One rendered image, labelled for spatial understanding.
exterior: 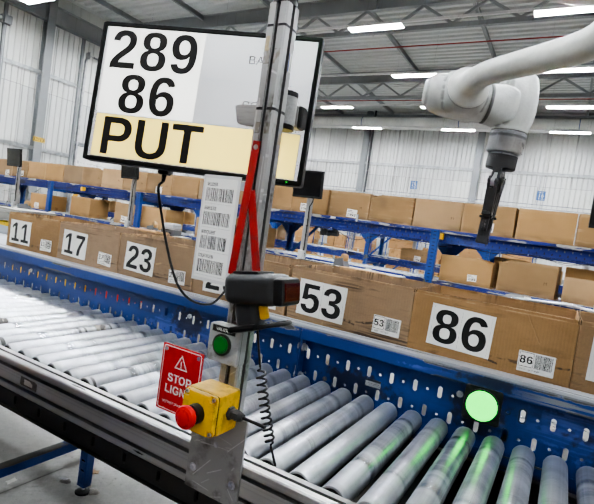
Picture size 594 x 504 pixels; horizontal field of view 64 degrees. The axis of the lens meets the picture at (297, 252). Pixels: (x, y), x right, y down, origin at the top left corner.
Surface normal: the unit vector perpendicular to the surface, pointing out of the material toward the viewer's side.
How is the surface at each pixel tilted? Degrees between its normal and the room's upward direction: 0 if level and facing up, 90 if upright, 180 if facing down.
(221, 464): 90
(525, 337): 90
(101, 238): 90
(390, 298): 90
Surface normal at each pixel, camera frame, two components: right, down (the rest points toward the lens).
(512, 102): -0.11, 0.07
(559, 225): -0.47, -0.04
